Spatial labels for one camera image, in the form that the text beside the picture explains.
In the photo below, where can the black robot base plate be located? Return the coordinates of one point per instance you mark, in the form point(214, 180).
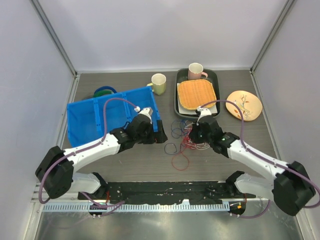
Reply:
point(169, 193)

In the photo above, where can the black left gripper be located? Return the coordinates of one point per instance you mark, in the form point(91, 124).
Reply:
point(159, 136)

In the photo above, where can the blue plastic compartment bin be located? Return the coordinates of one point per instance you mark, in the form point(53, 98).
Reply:
point(85, 118)

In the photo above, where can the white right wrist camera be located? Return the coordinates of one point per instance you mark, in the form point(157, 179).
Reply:
point(203, 112)

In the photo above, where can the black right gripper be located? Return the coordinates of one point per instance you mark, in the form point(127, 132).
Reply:
point(193, 135)

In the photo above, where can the dark grey serving tray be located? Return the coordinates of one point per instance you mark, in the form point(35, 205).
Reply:
point(181, 76)

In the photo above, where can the pink ceramic mug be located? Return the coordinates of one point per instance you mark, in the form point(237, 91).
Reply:
point(196, 71)

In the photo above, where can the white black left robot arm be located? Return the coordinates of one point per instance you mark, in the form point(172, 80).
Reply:
point(58, 172)

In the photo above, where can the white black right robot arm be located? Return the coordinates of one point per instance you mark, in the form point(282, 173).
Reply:
point(288, 185)

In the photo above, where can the beige plate with bird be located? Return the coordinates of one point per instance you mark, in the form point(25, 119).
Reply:
point(249, 104)

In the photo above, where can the white square plate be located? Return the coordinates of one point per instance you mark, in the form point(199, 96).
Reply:
point(183, 110)

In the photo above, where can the woven orange basket tray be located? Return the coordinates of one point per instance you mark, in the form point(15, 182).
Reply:
point(196, 94)

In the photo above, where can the white slotted cable duct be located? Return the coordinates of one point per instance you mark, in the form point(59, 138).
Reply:
point(185, 206)

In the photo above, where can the light green ceramic mug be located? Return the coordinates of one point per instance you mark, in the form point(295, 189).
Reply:
point(158, 83)

